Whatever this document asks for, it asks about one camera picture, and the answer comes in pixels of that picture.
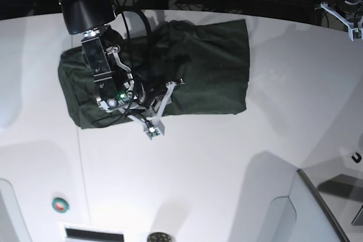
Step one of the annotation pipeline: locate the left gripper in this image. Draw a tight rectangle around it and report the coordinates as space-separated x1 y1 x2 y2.
340 0 362 20

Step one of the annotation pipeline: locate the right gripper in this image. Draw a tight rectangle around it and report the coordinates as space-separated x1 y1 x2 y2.
136 84 166 114

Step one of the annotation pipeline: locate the dark green t-shirt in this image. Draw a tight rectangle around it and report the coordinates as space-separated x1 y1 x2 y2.
58 19 250 129

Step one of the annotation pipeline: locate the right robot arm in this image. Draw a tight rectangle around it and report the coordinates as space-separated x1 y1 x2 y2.
58 0 160 113

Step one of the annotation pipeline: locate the green tape roll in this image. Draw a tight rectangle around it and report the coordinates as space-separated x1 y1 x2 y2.
52 197 69 213

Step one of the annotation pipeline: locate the black perforated round object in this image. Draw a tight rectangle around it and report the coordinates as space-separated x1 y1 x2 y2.
147 232 172 242

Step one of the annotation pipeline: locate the black U-shaped hook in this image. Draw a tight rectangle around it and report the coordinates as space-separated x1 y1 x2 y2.
351 152 362 163

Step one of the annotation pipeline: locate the grey metal tray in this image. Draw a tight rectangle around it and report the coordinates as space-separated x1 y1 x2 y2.
298 168 362 241

